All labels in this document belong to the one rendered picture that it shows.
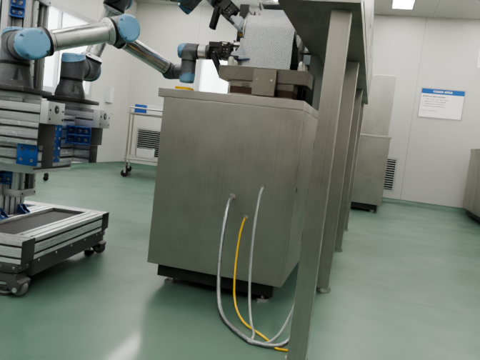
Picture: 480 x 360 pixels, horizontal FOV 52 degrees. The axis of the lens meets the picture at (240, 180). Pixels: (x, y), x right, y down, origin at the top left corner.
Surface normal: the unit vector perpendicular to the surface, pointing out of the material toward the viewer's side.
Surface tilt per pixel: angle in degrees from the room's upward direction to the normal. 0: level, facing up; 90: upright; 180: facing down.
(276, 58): 90
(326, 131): 90
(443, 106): 90
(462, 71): 90
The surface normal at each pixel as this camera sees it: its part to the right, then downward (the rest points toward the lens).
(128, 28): 0.77, 0.10
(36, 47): 0.58, 0.18
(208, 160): -0.25, 0.05
